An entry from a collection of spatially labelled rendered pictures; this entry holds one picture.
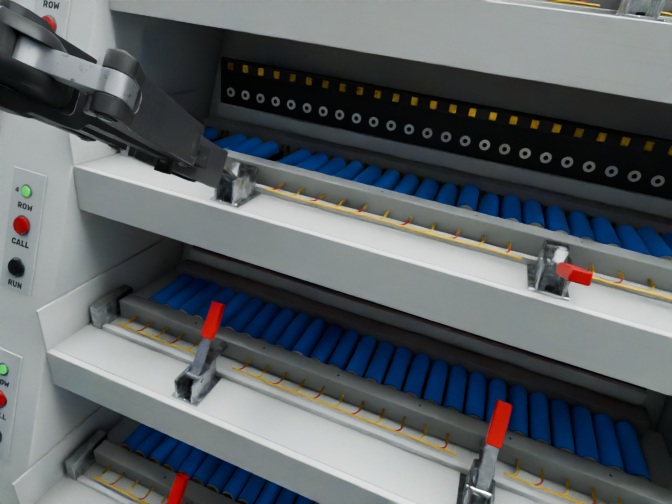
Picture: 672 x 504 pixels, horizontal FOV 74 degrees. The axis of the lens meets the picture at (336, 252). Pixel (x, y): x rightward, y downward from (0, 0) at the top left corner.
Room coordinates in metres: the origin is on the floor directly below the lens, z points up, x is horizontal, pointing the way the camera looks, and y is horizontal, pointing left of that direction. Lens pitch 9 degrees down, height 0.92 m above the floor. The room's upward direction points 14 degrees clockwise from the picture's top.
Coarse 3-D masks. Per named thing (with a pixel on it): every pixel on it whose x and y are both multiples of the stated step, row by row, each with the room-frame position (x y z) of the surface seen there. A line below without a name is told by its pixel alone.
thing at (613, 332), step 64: (320, 128) 0.53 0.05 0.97; (128, 192) 0.40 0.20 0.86; (192, 192) 0.39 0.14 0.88; (576, 192) 0.46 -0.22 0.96; (256, 256) 0.37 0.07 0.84; (320, 256) 0.35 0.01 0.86; (384, 256) 0.33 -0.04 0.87; (448, 256) 0.35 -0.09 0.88; (448, 320) 0.33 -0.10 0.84; (512, 320) 0.32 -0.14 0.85; (576, 320) 0.30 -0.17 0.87; (640, 320) 0.30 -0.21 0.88; (640, 384) 0.30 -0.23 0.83
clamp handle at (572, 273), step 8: (560, 248) 0.31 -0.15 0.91; (552, 256) 0.32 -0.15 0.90; (560, 256) 0.31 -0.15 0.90; (552, 264) 0.31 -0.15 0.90; (560, 264) 0.28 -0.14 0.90; (568, 264) 0.28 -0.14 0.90; (560, 272) 0.27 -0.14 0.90; (568, 272) 0.25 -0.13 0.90; (576, 272) 0.25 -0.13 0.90; (584, 272) 0.25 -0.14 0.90; (568, 280) 0.25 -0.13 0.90; (576, 280) 0.25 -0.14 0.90; (584, 280) 0.25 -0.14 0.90
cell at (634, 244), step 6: (618, 228) 0.42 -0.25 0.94; (624, 228) 0.41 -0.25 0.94; (630, 228) 0.41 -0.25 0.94; (618, 234) 0.41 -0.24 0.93; (624, 234) 0.40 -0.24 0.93; (630, 234) 0.40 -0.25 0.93; (636, 234) 0.40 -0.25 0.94; (624, 240) 0.39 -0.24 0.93; (630, 240) 0.38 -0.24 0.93; (636, 240) 0.38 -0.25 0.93; (624, 246) 0.38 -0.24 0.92; (630, 246) 0.38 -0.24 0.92; (636, 246) 0.37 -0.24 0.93; (642, 246) 0.37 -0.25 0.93; (642, 252) 0.36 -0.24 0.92; (648, 252) 0.36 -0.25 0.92
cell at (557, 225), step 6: (546, 210) 0.44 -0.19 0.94; (552, 210) 0.43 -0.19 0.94; (558, 210) 0.43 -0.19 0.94; (546, 216) 0.43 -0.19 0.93; (552, 216) 0.41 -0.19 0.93; (558, 216) 0.41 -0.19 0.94; (564, 216) 0.42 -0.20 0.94; (546, 222) 0.42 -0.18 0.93; (552, 222) 0.40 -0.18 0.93; (558, 222) 0.40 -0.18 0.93; (564, 222) 0.40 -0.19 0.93; (546, 228) 0.41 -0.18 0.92; (552, 228) 0.39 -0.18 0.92; (558, 228) 0.38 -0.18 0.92; (564, 228) 0.38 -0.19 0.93; (570, 234) 0.38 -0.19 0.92
